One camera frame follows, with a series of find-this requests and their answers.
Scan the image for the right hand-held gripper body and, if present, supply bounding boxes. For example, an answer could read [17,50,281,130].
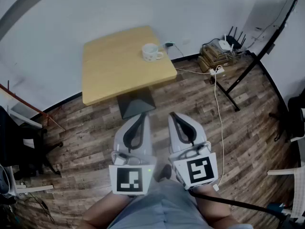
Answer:
[168,141,219,191]

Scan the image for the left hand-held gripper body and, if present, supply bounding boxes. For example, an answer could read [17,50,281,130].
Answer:
[108,149,157,197]

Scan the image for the white ceramic mug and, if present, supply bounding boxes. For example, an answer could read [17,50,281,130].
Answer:
[142,43,164,62]

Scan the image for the person's left forearm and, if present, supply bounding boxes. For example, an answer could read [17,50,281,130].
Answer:
[81,191,131,229]

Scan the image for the person's right forearm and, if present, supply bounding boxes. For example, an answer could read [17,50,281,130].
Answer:
[190,184,241,229]

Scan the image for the person's dark shoe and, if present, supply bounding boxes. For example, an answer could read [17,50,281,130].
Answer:
[157,163,173,182]

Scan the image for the person's light blue shorts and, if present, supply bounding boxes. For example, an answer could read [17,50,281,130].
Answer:
[107,179,254,229]

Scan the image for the white power strip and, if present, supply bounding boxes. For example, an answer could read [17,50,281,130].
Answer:
[209,66,226,75]

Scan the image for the stack of brown boxes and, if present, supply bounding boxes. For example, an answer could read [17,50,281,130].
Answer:
[201,43,237,65]

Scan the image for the blue box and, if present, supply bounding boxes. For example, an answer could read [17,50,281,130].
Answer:
[266,202,294,222]

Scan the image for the white router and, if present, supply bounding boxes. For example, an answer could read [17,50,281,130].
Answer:
[217,33,235,53]

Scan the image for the black router with antennas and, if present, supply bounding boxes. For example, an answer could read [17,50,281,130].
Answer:
[225,26,247,51]

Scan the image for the white side desk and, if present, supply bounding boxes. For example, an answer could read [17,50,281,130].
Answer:
[0,89,43,129]

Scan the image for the white chair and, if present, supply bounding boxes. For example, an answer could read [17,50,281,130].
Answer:
[266,162,305,220]

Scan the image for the bare red-brown branch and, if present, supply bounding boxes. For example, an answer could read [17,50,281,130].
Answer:
[0,80,66,132]

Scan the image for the black office chair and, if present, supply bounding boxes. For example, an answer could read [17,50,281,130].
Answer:
[0,105,64,181]

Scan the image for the white board panel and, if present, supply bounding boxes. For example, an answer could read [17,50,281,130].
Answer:
[243,0,295,52]

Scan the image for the long white power cable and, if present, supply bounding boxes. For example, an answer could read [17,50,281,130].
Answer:
[213,65,225,188]

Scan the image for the black table pedestal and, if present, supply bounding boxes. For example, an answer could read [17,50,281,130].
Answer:
[116,86,157,120]

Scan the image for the black metal stand frame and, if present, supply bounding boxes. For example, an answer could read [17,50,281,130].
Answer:
[210,0,302,119]

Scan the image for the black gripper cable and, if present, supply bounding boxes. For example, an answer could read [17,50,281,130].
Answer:
[188,189,288,223]

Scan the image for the thin white floor cable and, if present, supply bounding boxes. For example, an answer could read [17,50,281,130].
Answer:
[175,67,212,74]

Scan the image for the wall charger with cable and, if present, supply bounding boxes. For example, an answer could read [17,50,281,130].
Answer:
[163,41,184,57]

